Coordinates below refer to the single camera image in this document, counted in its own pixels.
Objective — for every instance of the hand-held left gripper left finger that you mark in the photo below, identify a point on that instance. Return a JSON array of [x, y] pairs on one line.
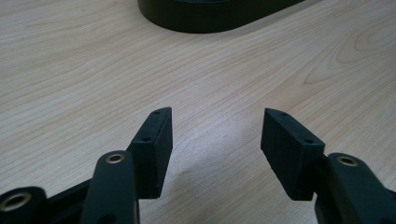
[[153, 161]]

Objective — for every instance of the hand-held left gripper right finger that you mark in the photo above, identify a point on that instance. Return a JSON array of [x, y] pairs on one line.
[[288, 155]]

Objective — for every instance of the black oval tray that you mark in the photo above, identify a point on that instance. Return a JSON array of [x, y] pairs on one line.
[[199, 18]]

